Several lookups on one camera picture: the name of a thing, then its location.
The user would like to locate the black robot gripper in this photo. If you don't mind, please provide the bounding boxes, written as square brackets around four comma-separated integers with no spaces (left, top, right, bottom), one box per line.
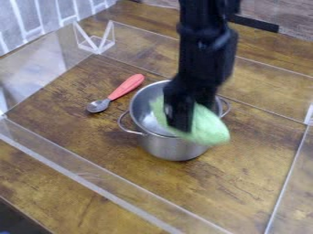
[163,24,238,133]

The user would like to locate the green bumpy gourd toy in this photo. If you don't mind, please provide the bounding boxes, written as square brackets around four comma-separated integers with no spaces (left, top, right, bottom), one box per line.
[149,97,230,146]

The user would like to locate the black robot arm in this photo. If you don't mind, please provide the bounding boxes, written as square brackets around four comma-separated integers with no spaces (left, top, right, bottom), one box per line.
[163,0,240,133]

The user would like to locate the silver metal pot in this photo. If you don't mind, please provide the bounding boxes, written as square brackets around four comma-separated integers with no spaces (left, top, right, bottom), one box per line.
[117,80,230,161]

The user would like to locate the black strip on table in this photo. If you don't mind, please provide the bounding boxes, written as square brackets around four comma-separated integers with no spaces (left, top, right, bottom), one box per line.
[228,15,278,33]

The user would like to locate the red-handled metal spoon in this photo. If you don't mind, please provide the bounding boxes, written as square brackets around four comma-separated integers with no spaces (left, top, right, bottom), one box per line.
[86,74,144,113]

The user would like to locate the clear acrylic corner bracket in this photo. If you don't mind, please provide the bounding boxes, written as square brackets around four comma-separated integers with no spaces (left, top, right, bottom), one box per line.
[72,21,115,55]

